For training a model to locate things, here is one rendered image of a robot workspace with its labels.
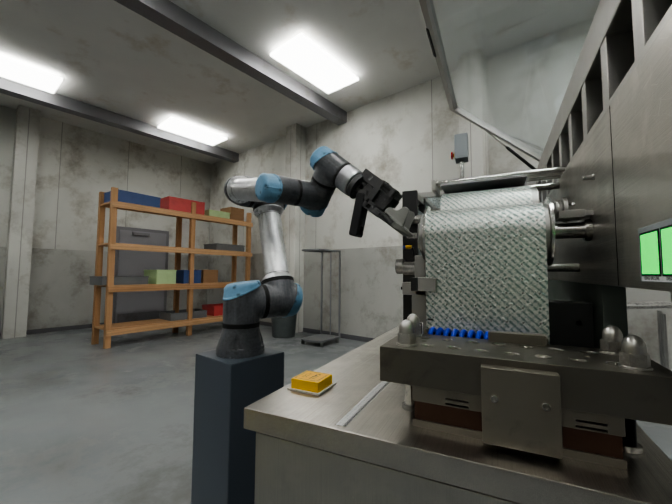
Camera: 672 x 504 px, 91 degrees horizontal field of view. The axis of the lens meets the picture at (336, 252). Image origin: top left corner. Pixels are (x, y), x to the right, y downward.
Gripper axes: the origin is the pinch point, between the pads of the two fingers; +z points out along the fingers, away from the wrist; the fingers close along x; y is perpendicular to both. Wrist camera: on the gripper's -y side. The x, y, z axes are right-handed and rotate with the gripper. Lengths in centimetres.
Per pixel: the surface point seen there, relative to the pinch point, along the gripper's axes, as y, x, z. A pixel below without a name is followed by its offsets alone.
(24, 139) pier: -301, 195, -717
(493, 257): 7.8, -4.2, 18.3
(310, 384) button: -36.8, -17.4, 8.2
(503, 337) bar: -3.1, -10.3, 29.3
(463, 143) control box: 38, 54, -20
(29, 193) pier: -374, 206, -653
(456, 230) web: 7.8, -4.2, 8.8
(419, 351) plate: -12.3, -23.9, 20.1
